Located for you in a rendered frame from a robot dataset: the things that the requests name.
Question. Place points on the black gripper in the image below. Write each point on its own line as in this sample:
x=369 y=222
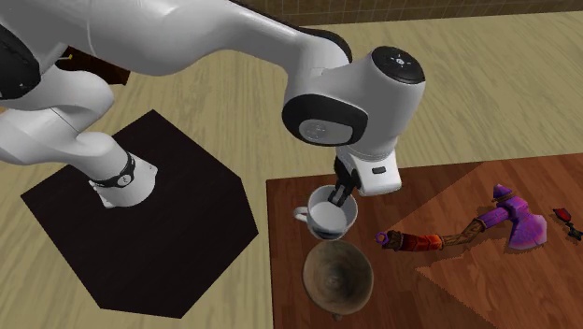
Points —
x=345 y=175

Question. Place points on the white cup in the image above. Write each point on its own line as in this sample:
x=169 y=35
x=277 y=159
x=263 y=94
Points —
x=325 y=218

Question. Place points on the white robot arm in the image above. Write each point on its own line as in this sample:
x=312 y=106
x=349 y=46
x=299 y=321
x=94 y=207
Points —
x=191 y=41

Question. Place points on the brown wooden bowl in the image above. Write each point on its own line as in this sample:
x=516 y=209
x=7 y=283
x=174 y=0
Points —
x=338 y=278

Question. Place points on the dark robot stand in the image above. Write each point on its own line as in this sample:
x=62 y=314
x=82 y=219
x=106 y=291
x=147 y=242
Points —
x=182 y=228

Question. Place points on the purple toy axe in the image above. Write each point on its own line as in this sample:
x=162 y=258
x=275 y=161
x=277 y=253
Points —
x=524 y=223

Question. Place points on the brown wooden table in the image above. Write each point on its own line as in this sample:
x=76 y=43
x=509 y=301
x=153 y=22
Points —
x=524 y=291

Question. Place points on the small red and black object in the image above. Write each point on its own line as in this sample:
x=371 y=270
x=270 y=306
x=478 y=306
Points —
x=564 y=215

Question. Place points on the dark brown cabinet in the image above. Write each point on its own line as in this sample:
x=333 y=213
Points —
x=102 y=70

